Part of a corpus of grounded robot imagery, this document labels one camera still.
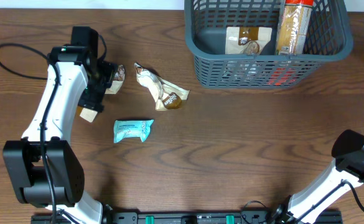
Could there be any dark grey plastic basket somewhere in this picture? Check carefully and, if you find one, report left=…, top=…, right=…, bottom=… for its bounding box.
left=184, top=0, right=353, bottom=89

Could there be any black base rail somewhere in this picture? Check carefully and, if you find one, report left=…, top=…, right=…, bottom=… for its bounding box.
left=30, top=205, right=343, bottom=224

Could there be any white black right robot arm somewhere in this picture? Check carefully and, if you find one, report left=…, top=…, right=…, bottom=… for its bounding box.
left=265, top=129, right=364, bottom=223

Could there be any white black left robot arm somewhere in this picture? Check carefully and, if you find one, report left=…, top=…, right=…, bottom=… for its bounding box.
left=2, top=26, right=118, bottom=223

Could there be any light blue snack packet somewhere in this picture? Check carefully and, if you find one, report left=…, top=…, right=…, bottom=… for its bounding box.
left=113, top=119, right=154, bottom=143

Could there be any beige cookie bag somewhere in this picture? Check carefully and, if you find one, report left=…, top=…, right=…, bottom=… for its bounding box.
left=134, top=63, right=190, bottom=111
left=77, top=65, right=126, bottom=123
left=225, top=27, right=273, bottom=55

